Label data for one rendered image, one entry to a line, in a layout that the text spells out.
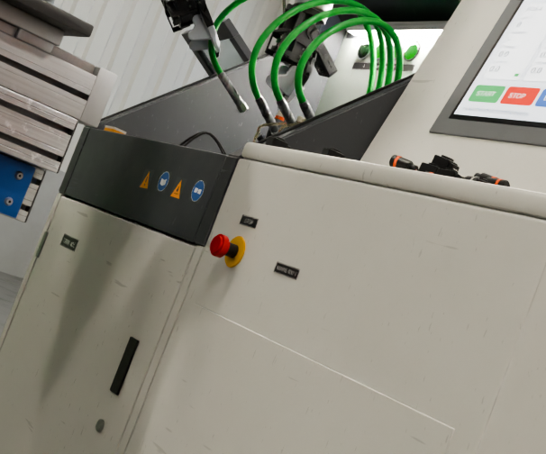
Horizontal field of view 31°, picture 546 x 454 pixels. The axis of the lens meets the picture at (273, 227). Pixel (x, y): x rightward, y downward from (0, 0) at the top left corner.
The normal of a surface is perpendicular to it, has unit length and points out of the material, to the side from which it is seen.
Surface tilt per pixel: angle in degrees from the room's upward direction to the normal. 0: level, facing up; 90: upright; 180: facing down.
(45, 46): 90
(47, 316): 90
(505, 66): 76
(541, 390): 90
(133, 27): 90
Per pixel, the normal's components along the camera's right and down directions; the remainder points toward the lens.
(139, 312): -0.77, -0.33
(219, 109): 0.52, 0.16
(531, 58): -0.66, -0.54
